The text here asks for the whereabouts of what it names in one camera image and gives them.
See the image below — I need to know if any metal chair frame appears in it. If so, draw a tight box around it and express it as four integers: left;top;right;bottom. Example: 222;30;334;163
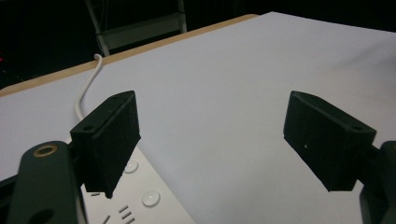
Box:
84;0;189;58

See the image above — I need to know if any white power strip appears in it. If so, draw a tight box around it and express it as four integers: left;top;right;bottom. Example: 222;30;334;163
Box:
65;137;198;224

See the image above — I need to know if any white power cable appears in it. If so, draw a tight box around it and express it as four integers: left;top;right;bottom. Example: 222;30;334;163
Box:
74;53;104;122

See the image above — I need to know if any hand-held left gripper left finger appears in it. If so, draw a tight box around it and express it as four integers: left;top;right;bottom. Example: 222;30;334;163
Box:
69;90;142;200

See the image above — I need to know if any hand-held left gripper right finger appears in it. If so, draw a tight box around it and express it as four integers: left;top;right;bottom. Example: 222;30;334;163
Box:
282;90;377;192

